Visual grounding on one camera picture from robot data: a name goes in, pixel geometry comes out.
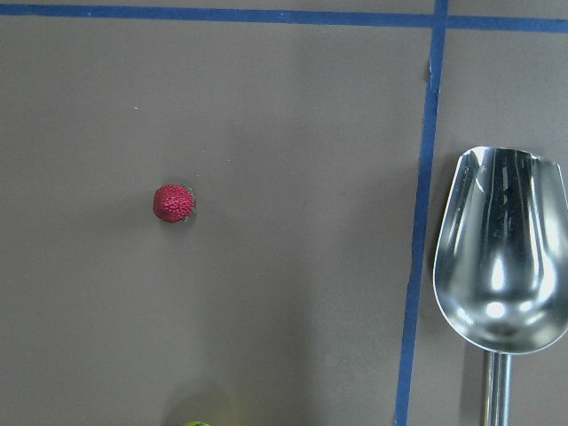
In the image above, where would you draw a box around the red strawberry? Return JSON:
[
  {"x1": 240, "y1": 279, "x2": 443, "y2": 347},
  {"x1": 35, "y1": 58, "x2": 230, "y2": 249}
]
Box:
[{"x1": 153, "y1": 185, "x2": 196, "y2": 224}]

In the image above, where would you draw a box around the steel ice scoop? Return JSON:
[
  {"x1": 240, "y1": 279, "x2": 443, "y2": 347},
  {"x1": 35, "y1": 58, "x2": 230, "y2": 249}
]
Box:
[{"x1": 433, "y1": 146, "x2": 567, "y2": 425}]

